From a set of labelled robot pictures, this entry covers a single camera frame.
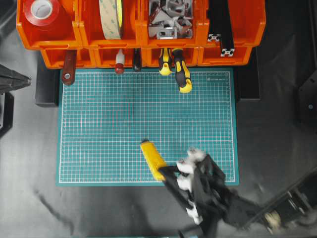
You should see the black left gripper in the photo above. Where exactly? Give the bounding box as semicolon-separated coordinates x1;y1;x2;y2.
0;64;31;94

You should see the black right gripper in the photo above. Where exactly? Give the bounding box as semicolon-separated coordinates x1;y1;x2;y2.
158;148;258;226

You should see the yellow utility cutter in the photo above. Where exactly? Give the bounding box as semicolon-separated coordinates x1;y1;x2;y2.
140;139;167;181

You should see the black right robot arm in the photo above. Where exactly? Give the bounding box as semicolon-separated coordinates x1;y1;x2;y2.
158;69;317;238

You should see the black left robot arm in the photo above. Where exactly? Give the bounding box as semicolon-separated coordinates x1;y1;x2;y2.
0;64;31;137

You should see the orange container rack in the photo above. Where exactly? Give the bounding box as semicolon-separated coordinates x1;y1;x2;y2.
16;0;266;68

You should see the red tape roll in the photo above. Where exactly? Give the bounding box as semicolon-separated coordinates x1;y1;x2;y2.
23;0;61;26

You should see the green cutting mat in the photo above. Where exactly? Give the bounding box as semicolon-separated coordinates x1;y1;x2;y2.
56;68;239;186

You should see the yellow black screwdriver long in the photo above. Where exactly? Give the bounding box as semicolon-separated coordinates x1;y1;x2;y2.
172;48;193;94

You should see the white glue bottle red cap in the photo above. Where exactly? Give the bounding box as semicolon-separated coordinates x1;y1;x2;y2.
114;49;125;74

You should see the beige double-sided tape roll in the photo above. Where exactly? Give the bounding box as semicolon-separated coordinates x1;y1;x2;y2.
99;0;123;40

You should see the yellow black screwdriver short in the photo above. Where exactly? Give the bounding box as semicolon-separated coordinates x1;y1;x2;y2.
158;48;172;76

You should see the black aluminium extrusion long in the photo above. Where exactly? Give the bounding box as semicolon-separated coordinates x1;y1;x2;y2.
218;0;235;57

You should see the pile of metal brackets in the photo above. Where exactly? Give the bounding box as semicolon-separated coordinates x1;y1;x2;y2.
148;0;194;40

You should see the black aluminium extrusion short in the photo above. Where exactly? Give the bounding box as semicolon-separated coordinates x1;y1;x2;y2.
208;0;221;42

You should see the dark red handled tool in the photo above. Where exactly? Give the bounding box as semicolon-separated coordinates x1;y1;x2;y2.
61;50;77;86

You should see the black handled tool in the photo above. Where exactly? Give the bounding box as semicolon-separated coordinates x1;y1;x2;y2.
132;48;142;72

